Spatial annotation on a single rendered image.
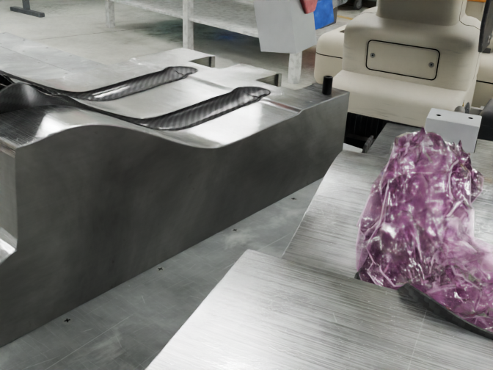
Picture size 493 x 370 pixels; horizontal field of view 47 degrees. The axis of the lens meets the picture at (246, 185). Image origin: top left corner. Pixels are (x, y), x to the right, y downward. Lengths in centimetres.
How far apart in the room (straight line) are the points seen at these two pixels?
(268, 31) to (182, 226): 25
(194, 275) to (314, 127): 21
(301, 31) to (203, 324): 42
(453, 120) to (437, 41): 40
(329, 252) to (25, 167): 19
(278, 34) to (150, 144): 24
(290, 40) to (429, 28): 44
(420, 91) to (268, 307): 77
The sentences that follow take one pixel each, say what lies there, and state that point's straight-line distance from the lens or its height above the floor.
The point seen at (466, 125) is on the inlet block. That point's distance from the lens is 59.
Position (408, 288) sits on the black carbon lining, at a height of 91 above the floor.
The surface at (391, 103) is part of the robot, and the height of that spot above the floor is 78.
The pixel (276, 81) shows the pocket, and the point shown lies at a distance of 67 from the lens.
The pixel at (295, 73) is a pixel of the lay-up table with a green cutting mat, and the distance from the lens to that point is 384.
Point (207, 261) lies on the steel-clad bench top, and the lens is 47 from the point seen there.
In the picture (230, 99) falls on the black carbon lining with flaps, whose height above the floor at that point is 88.
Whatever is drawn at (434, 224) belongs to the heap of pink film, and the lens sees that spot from 35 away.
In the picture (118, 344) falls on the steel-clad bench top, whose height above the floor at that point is 80.
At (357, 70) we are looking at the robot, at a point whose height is 81.
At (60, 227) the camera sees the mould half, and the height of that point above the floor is 87.
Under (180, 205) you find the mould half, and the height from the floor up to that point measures 84.
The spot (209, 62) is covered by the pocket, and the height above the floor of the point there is 88.
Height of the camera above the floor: 106
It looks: 26 degrees down
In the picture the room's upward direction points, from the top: 3 degrees clockwise
